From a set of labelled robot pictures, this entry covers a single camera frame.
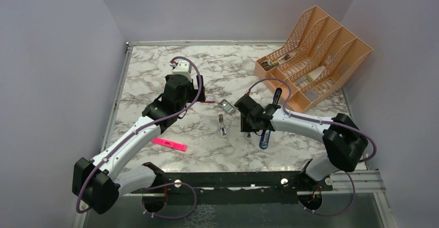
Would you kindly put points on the red white staple box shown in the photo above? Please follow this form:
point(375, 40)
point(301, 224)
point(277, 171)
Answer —
point(209, 99)

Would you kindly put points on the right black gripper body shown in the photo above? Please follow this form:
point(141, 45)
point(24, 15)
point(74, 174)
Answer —
point(247, 125)

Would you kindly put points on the white stapler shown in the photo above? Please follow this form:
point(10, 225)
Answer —
point(222, 126)

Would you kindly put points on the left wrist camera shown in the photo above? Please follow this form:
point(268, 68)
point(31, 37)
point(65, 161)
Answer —
point(182, 68)

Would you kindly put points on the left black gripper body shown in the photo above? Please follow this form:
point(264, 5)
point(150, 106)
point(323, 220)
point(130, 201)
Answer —
point(192, 94)

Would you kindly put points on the orange mesh file organizer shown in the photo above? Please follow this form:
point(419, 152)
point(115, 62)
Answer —
point(317, 59)

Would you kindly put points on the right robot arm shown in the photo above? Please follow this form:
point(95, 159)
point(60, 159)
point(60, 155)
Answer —
point(344, 143)

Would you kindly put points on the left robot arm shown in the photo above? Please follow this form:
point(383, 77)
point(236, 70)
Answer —
point(99, 182)

